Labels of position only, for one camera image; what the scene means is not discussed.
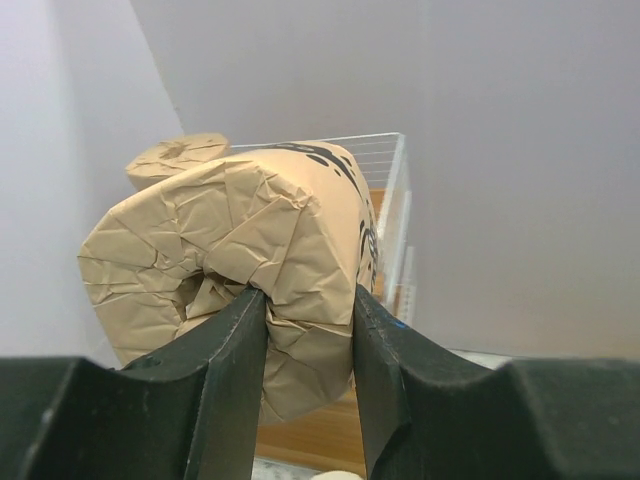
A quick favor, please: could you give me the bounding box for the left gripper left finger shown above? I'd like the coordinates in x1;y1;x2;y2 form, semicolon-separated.
1;288;266;479

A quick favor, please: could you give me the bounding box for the white wire wooden shelf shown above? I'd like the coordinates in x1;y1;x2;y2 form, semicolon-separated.
256;132;416;476

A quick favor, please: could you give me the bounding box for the brown paper roll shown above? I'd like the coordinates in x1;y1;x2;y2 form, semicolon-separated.
125;133;231;191
78;141;378;424

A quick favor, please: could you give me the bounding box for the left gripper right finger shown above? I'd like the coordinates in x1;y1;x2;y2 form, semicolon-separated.
353;288;639;479

